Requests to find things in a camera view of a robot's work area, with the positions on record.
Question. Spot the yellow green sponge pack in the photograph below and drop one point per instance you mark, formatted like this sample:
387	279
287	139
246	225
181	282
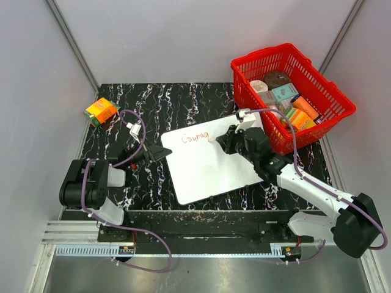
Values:
298	118

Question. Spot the orange blue box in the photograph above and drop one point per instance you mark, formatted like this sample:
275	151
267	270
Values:
299	102

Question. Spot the brown round lid jar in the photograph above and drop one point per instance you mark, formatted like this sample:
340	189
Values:
276	79

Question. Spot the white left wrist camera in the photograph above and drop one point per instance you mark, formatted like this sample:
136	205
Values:
134	130

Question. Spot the teal cardboard box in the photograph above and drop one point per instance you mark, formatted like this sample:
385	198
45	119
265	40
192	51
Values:
287	91

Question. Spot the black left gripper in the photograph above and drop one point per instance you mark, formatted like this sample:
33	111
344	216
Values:
156	152

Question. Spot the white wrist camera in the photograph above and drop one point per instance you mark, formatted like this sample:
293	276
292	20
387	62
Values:
246	120
134	130

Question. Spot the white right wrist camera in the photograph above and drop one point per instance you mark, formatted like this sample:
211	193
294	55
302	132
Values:
246	120

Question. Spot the white toilet paper roll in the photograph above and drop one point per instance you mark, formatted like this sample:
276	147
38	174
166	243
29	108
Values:
259	86

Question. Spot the orange green snack box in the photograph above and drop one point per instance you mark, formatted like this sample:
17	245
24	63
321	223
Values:
100	111

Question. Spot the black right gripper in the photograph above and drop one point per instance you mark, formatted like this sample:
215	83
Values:
226	141

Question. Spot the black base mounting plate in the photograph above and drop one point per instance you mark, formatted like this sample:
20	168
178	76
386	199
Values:
260	226

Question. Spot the red plastic shopping basket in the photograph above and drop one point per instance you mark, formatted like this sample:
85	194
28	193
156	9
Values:
323	95

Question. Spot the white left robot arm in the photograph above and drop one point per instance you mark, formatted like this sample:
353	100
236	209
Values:
89	189

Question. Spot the white whiteboard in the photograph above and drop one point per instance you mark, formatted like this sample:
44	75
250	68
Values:
200	169

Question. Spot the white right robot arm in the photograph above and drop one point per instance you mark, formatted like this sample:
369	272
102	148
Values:
350	222

